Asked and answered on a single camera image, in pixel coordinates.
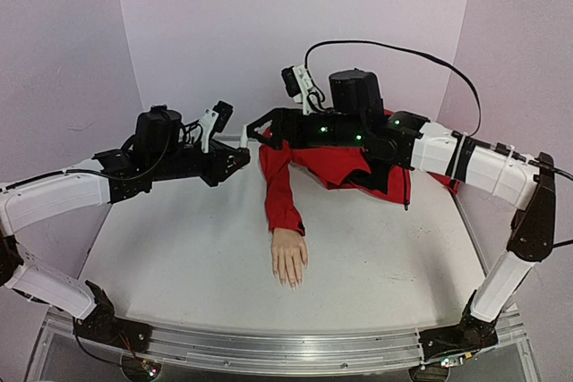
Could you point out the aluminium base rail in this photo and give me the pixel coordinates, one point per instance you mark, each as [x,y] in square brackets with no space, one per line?
[177,352]

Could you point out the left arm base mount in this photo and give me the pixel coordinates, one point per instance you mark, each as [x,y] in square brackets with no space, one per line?
[104,327]

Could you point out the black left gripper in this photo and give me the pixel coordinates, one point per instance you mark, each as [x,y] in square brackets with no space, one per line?
[219,172]

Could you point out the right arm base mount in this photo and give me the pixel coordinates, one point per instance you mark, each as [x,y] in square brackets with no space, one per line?
[469,335]

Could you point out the mannequin hand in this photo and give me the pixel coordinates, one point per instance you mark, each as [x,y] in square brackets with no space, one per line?
[289,257]

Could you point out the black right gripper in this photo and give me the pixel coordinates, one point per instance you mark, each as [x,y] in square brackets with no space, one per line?
[289,128]

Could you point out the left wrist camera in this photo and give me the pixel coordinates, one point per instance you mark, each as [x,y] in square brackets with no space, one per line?
[214,121]

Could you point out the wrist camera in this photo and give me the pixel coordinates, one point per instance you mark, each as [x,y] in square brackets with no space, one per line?
[301,89]
[214,121]

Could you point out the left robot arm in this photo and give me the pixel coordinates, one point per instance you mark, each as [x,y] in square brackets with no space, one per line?
[39,198]

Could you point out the red jacket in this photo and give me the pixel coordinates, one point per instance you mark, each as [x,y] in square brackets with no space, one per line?
[336,168]

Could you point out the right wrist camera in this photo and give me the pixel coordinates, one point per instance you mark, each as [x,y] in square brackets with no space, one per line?
[301,89]

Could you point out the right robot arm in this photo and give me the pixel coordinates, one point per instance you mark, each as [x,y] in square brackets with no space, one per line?
[527,183]

